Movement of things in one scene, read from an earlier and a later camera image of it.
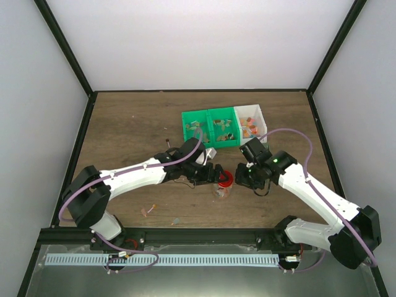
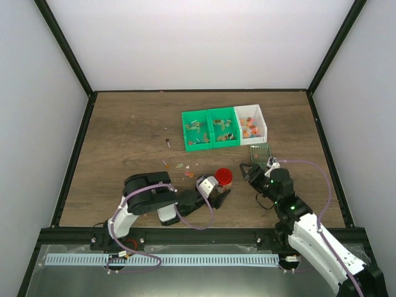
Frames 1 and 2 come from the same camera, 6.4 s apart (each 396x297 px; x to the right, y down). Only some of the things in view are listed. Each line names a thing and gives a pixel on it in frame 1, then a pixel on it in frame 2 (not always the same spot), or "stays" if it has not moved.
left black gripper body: [198, 176] to [212, 201]
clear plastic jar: [221, 193] stays
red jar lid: [229, 176] stays
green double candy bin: [220, 127] stays
